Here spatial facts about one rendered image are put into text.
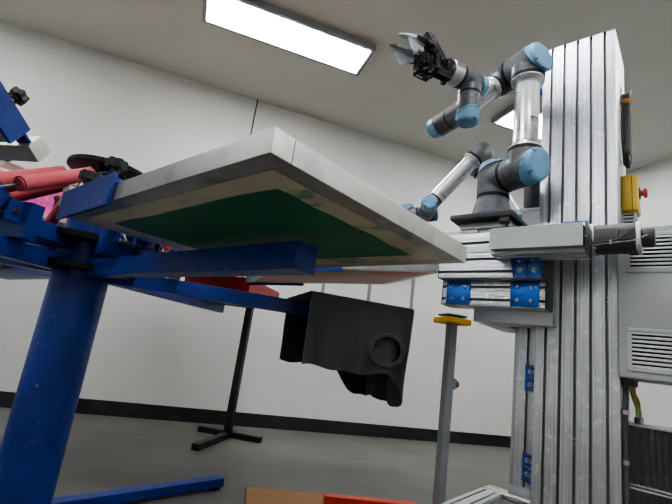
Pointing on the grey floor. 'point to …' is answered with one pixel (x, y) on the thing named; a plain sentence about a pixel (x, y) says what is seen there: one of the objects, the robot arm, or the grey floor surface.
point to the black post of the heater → (231, 398)
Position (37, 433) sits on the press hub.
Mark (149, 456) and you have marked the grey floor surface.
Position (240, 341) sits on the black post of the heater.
